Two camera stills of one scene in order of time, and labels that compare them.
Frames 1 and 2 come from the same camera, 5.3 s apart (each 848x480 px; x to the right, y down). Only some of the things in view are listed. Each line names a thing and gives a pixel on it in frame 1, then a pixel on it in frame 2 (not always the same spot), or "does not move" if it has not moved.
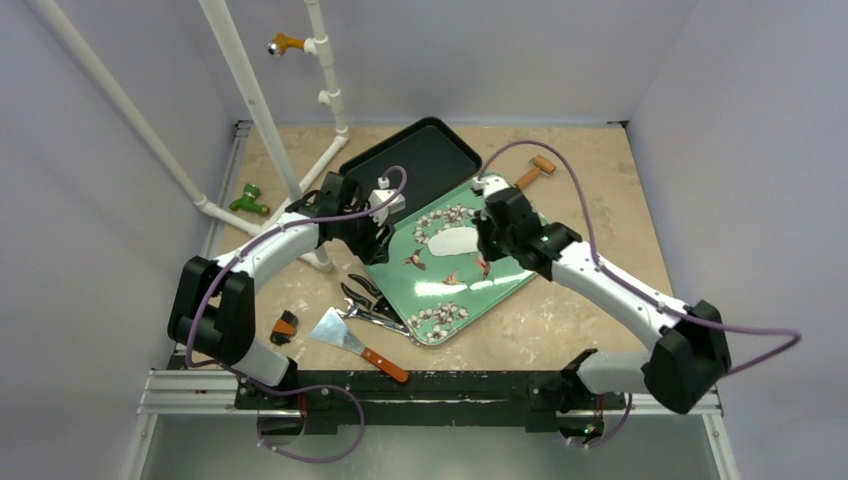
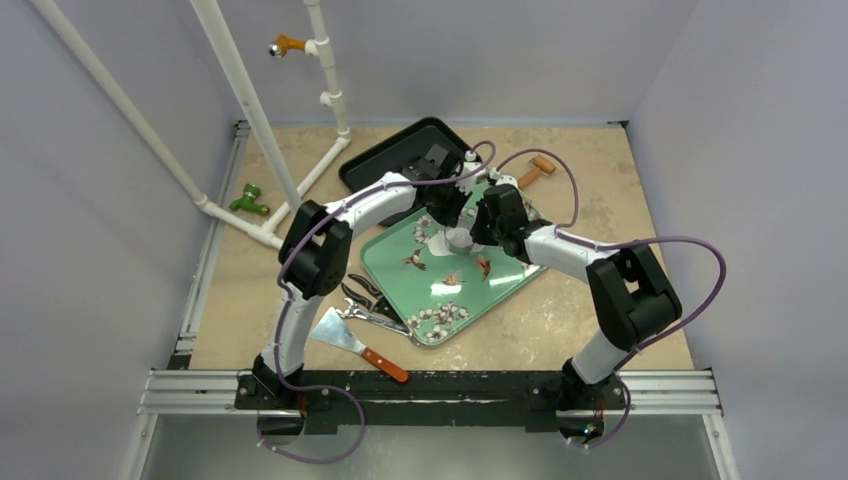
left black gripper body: x=358 y=233 → x=447 y=202
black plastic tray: x=433 y=157 does not move
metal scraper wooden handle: x=335 y=330 does not move
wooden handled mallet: x=540 y=164 does not move
